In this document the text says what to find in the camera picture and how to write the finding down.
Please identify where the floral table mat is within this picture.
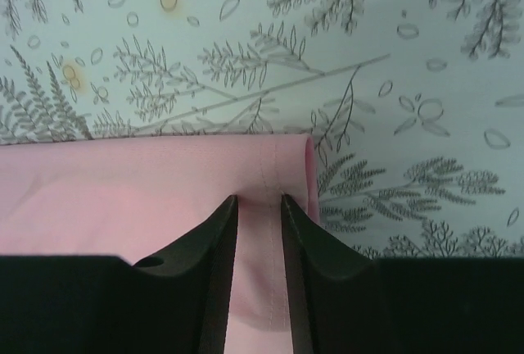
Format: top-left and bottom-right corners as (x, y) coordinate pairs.
(1, 0), (523, 257)

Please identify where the pink t shirt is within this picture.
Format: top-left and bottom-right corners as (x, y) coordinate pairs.
(1, 134), (319, 353)

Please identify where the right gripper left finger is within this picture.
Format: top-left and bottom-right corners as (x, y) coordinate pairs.
(1, 196), (238, 353)

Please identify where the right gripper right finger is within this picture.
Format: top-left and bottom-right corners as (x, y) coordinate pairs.
(281, 195), (523, 353)

